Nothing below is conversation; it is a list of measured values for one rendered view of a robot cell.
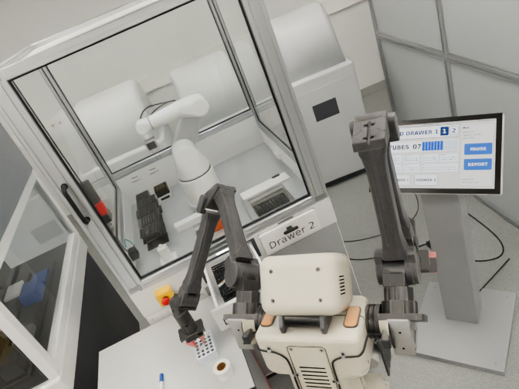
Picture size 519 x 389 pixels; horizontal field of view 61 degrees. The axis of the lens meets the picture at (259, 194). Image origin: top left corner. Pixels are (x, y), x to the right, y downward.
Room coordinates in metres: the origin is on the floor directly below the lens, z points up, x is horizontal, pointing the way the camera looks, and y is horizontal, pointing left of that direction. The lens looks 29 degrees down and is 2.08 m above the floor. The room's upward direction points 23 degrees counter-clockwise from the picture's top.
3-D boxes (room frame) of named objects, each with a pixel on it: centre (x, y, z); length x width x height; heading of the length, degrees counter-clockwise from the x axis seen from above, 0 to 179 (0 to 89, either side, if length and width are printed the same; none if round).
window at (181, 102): (1.71, 0.21, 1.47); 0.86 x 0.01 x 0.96; 96
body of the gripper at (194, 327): (1.32, 0.45, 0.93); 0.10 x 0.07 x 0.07; 96
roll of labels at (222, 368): (1.19, 0.39, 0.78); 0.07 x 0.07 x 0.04
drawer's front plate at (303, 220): (1.71, -0.06, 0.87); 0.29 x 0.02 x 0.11; 96
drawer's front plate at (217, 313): (1.36, 0.22, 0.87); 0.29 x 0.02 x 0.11; 96
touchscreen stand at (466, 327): (1.54, -0.72, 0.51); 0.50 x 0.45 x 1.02; 137
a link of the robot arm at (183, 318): (1.33, 0.45, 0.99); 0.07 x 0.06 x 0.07; 14
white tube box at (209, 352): (1.33, 0.45, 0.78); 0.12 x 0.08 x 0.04; 6
